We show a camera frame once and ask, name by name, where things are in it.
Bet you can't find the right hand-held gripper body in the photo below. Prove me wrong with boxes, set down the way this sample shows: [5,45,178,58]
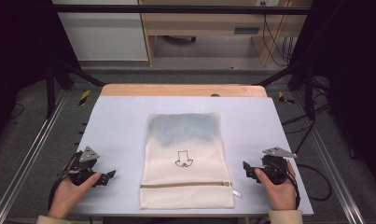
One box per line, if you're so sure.
[261,147,299,186]

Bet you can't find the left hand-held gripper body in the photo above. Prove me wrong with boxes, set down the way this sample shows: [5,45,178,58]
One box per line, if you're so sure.
[56,146,101,188]

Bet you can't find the cream mesh zipper laundry bag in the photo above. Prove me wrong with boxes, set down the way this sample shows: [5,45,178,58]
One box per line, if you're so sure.
[138,112,243,210]

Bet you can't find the person's right hand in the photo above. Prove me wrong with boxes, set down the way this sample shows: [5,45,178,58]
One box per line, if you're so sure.
[254,160,299,212]

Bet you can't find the person's left hand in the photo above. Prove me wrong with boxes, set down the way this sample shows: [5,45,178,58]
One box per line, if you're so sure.
[48,172,103,219]

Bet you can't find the white table mat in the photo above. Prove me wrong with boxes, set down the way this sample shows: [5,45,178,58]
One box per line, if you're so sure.
[71,95,314,217]

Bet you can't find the black metal stand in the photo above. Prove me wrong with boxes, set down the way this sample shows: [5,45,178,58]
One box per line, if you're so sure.
[256,60,317,121]
[45,59,106,119]

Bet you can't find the wooden table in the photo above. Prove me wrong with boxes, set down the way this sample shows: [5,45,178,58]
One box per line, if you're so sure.
[100,83,268,98]

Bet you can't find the black curtain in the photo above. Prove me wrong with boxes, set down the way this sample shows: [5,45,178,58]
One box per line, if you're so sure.
[0,0,84,148]
[287,0,376,190]

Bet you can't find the white cabinet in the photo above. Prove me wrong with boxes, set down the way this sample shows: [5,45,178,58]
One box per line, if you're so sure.
[52,0,149,63]

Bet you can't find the light wooden desk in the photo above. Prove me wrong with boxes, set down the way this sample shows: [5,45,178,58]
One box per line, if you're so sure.
[138,0,314,67]

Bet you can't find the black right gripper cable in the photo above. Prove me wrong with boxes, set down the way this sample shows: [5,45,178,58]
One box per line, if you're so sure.
[271,161,301,210]

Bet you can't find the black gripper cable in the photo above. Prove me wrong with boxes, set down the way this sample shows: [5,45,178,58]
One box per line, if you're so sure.
[271,161,301,210]
[48,150,84,211]

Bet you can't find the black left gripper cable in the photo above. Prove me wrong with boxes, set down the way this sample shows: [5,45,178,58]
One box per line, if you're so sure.
[48,150,84,211]

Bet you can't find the black floor cable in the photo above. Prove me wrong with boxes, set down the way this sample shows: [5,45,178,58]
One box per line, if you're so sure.
[282,102,333,203]

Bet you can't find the aluminium floor rail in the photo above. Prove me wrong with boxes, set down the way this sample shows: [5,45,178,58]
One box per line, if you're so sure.
[0,90,69,224]
[291,91,367,224]

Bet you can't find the hanging black cables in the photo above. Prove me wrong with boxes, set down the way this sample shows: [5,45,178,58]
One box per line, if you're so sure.
[260,1,295,67]

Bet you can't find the black horizontal frame bar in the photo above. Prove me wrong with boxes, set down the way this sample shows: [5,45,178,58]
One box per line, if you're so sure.
[51,4,313,16]

